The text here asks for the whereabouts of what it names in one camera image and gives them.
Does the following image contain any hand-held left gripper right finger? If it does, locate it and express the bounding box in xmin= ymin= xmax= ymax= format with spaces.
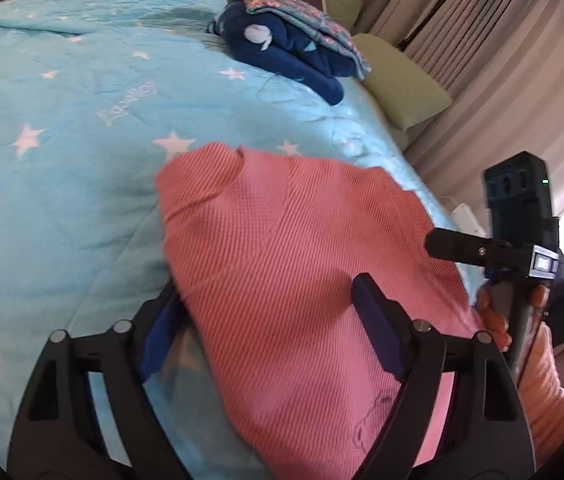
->
xmin=352 ymin=272 xmax=535 ymax=480

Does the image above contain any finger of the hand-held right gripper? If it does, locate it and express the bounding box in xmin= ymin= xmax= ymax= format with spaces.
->
xmin=424 ymin=227 xmax=513 ymax=267

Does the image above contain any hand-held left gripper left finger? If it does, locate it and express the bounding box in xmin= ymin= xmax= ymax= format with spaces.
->
xmin=7 ymin=280 xmax=190 ymax=480

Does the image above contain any pink long-sleeved shirt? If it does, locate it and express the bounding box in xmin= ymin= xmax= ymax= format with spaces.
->
xmin=156 ymin=142 xmax=493 ymax=480

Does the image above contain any person's right forearm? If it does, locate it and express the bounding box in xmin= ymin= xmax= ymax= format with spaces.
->
xmin=514 ymin=325 xmax=564 ymax=453

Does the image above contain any person's right hand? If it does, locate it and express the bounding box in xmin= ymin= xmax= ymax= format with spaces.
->
xmin=476 ymin=280 xmax=552 ymax=353

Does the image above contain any white power strip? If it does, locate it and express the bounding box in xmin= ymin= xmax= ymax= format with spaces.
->
xmin=439 ymin=196 xmax=490 ymax=241

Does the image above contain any beige curtain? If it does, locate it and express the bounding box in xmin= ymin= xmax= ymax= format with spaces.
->
xmin=357 ymin=0 xmax=564 ymax=241

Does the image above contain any large green pillow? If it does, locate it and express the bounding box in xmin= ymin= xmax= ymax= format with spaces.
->
xmin=352 ymin=34 xmax=453 ymax=131

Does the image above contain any turquoise star blanket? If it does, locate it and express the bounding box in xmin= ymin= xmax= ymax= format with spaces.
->
xmin=0 ymin=0 xmax=485 ymax=480

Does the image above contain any folded navy star garment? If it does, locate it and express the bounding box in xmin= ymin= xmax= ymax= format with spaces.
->
xmin=210 ymin=2 xmax=345 ymax=106

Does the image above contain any small green pillow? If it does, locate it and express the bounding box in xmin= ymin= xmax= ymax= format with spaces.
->
xmin=321 ymin=0 xmax=363 ymax=31

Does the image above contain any folded floral garment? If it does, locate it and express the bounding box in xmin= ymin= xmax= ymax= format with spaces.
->
xmin=232 ymin=0 xmax=373 ymax=81

